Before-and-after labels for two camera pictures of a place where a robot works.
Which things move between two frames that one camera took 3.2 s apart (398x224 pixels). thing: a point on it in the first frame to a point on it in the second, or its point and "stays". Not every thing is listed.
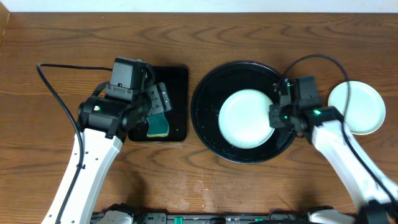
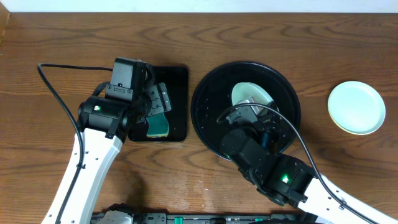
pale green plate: [365, 111] stays
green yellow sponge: [158, 126] stays
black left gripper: [158, 101] stays
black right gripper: [275, 109] to [272, 123]
